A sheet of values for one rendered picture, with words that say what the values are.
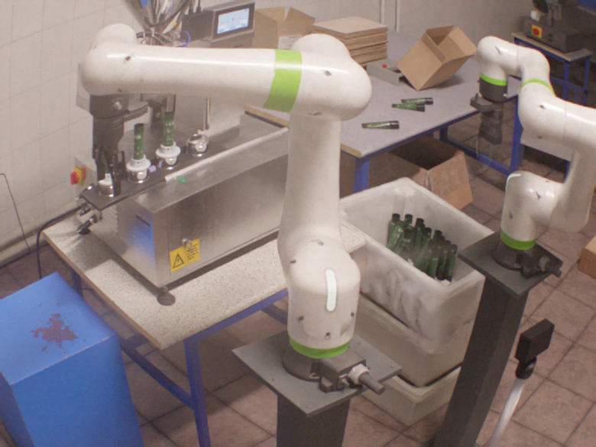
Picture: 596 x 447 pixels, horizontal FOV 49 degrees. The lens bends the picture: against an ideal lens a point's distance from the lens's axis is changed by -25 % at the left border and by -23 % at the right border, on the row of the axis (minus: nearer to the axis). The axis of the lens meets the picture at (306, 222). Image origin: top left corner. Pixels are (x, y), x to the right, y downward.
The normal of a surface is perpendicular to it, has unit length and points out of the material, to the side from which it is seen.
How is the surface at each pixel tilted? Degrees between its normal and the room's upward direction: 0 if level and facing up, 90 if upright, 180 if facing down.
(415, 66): 90
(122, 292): 0
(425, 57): 90
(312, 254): 10
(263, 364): 0
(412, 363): 96
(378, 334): 96
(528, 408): 0
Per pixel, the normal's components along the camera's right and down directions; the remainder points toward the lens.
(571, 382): 0.05, -0.86
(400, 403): -0.79, 0.36
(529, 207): -0.28, 0.45
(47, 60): 0.72, 0.38
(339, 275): 0.20, -0.70
